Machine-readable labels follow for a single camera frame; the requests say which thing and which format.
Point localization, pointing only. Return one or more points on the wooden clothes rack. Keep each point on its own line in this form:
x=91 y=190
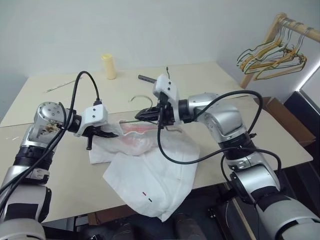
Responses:
x=270 y=35

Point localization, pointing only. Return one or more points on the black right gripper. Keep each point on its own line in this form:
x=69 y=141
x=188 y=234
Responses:
x=166 y=112

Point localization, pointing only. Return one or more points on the thin pencil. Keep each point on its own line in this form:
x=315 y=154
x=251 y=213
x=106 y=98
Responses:
x=60 y=86

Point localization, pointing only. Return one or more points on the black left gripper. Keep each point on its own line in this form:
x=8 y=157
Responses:
x=90 y=132

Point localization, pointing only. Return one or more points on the brown wooden board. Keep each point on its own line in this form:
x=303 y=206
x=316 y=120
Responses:
x=112 y=217

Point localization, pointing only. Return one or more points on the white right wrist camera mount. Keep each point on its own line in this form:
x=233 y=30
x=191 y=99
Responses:
x=166 y=83

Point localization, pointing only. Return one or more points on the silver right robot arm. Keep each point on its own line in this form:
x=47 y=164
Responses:
x=225 y=120

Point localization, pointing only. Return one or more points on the brown cardboard box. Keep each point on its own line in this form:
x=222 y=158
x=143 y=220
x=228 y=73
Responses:
x=287 y=122

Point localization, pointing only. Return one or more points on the dark cabinet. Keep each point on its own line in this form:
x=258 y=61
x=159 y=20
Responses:
x=305 y=112

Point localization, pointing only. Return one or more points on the cream plastic bottle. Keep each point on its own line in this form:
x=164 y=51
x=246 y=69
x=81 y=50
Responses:
x=109 y=67

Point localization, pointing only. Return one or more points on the dark rounded shape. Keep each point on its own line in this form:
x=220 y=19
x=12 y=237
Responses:
x=125 y=231

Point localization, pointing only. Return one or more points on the wooden stick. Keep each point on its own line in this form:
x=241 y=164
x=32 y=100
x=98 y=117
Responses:
x=242 y=220

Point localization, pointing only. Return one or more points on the white shorts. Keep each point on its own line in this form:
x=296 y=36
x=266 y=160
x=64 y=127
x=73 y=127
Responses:
x=160 y=180

